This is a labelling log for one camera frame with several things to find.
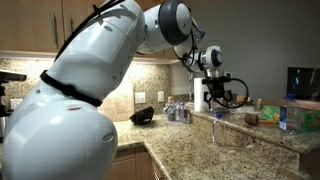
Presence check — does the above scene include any wooden lower cabinet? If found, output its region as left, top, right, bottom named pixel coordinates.
left=106, top=144, right=168, bottom=180

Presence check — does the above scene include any black velcro strap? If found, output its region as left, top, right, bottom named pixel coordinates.
left=39, top=69, right=104, bottom=108

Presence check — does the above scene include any clear Fiji water bottle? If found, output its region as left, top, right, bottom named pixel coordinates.
left=212, top=112, right=226, bottom=148
left=278, top=93, right=302, bottom=133

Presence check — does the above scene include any white paper towel roll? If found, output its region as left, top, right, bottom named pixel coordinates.
left=193, top=77, right=212, bottom=113

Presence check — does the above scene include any wooden dining table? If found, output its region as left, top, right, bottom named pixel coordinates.
left=262, top=98, right=320, bottom=112

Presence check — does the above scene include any brown roller orange handle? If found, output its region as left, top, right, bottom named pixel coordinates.
left=244, top=113, right=278, bottom=127

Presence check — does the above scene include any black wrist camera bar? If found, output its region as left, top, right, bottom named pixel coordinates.
left=201, top=76, right=233, bottom=85

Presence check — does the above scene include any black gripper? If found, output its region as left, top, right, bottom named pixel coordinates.
left=203, top=82, right=235, bottom=110

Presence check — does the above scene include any wooden chair back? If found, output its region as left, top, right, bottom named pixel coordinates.
left=233, top=94, right=252, bottom=105

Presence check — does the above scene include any green cardboard box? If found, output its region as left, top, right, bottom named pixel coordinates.
left=261, top=104, right=320, bottom=134

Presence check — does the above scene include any small wrapped water bottle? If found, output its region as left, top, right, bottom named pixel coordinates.
left=163, top=102, right=178, bottom=123
left=175, top=101, right=192, bottom=125

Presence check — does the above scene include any metal cabinet handle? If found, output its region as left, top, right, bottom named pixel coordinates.
left=68, top=13, right=75, bottom=36
left=51, top=11, right=60, bottom=50

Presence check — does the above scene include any wide white wall outlet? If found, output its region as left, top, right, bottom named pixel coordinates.
left=9, top=98, right=24, bottom=111
left=134, top=91, right=147, bottom=105

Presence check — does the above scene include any black round appliance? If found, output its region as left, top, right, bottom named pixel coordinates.
left=129, top=106, right=156, bottom=126

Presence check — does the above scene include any wooden upper cabinet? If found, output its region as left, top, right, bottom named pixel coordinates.
left=0, top=0, right=183, bottom=62

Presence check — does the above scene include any wooden cabinet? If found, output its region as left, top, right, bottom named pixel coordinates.
left=106, top=144, right=168, bottom=180
left=0, top=0, right=183, bottom=62

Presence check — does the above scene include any black coffee machine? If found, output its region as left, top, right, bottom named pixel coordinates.
left=0, top=69, right=28, bottom=143

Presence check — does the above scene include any flat screen television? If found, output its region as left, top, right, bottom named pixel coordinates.
left=286, top=66, right=320, bottom=102

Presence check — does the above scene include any narrow white wall outlet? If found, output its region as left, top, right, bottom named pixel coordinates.
left=157, top=91, right=166, bottom=104

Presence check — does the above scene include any clear plastic container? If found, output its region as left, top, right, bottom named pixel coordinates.
left=211, top=105, right=235, bottom=116

